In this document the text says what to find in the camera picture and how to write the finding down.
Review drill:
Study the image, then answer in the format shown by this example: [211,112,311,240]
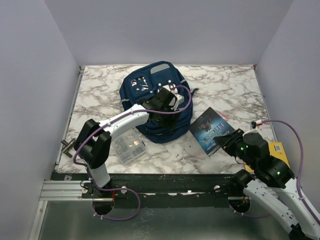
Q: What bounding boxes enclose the metal table clamp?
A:
[61,138,76,158]

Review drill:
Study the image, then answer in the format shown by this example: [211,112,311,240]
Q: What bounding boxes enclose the navy blue student backpack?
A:
[119,61,194,144]

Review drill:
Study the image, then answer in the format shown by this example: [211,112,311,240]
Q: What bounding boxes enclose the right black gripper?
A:
[214,127,257,169]

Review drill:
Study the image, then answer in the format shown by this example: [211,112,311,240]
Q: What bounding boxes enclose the clear plastic parts box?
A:
[111,129,146,165]

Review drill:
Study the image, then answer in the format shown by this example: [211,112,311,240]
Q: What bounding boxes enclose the dark blue hardcover book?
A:
[189,107,235,156]

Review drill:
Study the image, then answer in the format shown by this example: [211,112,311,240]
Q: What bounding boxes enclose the pink eraser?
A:
[220,114,228,121]

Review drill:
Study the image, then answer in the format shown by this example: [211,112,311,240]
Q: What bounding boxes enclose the aluminium extrusion frame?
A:
[38,177,86,201]

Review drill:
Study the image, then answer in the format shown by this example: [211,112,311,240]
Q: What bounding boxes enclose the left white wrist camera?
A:
[164,84,184,111]

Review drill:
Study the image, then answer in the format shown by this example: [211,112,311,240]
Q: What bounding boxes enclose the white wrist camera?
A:
[250,119,263,133]
[164,84,184,111]

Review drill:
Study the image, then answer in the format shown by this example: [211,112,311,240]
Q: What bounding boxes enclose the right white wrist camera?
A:
[250,119,263,133]

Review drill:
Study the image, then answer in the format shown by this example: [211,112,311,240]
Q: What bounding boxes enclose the yellow notebook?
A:
[241,140,290,173]

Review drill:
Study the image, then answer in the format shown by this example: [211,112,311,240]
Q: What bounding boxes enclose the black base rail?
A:
[51,172,243,213]

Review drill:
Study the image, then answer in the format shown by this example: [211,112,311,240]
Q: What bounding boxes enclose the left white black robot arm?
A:
[73,87,184,198]

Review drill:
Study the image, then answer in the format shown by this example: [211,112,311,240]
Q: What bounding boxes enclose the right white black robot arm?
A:
[214,129,320,240]

